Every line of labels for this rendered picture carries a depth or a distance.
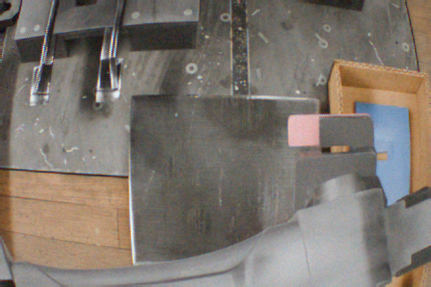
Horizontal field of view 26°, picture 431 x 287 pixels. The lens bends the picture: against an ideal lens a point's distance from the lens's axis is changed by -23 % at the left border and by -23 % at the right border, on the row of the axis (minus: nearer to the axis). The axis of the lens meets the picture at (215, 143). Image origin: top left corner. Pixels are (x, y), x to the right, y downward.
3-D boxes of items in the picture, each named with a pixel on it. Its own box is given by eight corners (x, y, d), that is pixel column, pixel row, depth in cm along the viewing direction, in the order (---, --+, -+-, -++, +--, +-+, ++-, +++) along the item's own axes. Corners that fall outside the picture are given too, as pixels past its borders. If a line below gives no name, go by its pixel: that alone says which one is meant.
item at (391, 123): (349, 253, 101) (354, 248, 98) (355, 102, 105) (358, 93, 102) (403, 247, 101) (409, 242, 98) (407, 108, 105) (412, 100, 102)
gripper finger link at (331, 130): (358, 90, 84) (376, 122, 75) (360, 176, 86) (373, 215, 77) (278, 89, 84) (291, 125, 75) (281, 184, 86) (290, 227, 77)
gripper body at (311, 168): (373, 143, 77) (387, 175, 70) (363, 265, 80) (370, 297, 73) (292, 149, 77) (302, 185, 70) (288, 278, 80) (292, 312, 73)
